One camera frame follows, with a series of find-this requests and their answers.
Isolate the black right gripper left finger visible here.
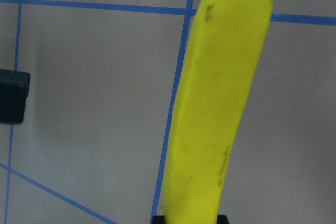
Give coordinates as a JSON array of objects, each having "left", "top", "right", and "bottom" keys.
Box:
[{"left": 1, "top": 69, "right": 30, "bottom": 124}]

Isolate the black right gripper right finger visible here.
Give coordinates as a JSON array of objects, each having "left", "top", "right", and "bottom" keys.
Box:
[{"left": 152, "top": 215, "right": 229, "bottom": 224}]

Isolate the yellow banana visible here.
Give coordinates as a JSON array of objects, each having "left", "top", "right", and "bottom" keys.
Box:
[{"left": 162, "top": 0, "right": 273, "bottom": 223}]

